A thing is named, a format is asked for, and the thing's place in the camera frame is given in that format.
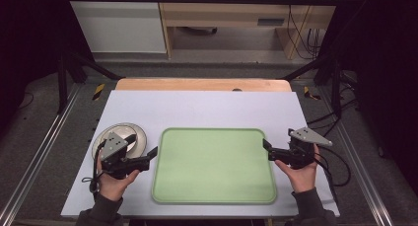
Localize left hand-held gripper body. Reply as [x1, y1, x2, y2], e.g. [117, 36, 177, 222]
[99, 130, 151, 181]

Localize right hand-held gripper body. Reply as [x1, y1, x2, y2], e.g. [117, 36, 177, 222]
[268, 126, 333, 171]

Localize white plate with dark rim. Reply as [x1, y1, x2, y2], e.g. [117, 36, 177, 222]
[91, 121, 148, 161]

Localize person's right hand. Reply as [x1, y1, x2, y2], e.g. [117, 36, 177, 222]
[274, 143, 321, 194]

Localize person's left hand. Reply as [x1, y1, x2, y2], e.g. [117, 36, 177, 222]
[96, 152, 141, 202]

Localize yellow and black tape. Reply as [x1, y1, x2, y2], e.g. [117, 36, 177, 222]
[302, 85, 322, 101]
[92, 83, 106, 102]

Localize green tray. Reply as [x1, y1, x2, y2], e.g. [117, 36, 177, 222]
[151, 127, 278, 205]

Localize black metal stand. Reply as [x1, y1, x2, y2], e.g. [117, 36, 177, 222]
[56, 49, 123, 115]
[281, 52, 343, 118]

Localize white board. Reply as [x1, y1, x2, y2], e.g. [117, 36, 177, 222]
[60, 89, 341, 219]

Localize wooden table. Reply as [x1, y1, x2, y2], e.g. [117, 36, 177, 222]
[114, 77, 293, 93]

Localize black curtain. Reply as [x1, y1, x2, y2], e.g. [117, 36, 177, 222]
[0, 0, 97, 135]
[316, 0, 418, 197]

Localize white cabinet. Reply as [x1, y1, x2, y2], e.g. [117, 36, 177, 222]
[64, 0, 168, 54]

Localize wooden desk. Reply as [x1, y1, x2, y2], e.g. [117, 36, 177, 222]
[155, 0, 343, 61]

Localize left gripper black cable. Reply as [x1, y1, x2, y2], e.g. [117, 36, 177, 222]
[81, 139, 108, 200]

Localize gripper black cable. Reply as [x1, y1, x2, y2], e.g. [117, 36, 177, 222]
[81, 139, 108, 200]
[313, 146, 352, 188]

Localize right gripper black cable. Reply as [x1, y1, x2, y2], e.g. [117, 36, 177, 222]
[313, 146, 352, 188]

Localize black floor cables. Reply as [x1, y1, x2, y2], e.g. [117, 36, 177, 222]
[306, 69, 360, 139]

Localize aluminium rail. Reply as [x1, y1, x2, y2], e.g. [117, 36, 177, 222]
[318, 87, 395, 226]
[0, 83, 82, 226]

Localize thin black floor cable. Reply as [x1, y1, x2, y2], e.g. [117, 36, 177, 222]
[17, 91, 35, 112]

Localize hanging black cables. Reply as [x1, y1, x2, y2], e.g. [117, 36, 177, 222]
[285, 0, 322, 61]

